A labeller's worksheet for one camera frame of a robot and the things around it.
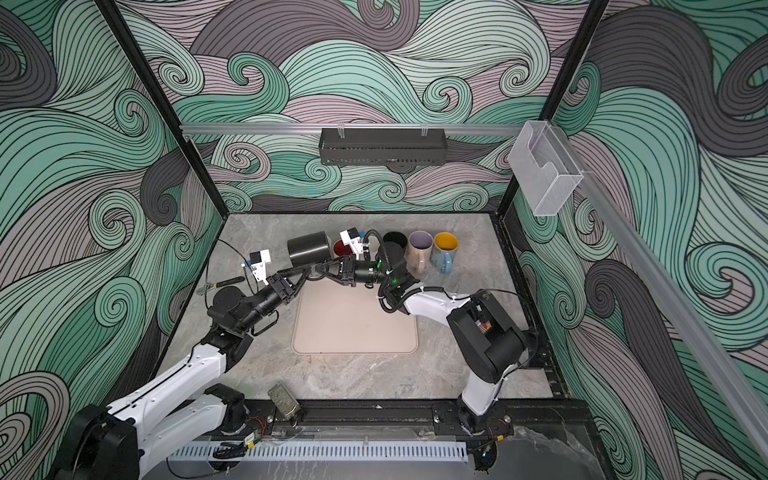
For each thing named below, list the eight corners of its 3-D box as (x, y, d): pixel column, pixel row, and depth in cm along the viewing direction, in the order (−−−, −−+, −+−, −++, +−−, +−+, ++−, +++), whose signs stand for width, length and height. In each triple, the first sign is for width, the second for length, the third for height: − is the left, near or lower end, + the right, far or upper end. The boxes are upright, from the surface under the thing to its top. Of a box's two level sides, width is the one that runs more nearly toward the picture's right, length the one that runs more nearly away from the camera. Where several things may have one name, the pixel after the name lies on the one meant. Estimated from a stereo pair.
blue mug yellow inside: (432, 279, 103) (437, 259, 94) (428, 253, 110) (433, 232, 101) (455, 279, 103) (462, 259, 94) (449, 253, 110) (456, 232, 101)
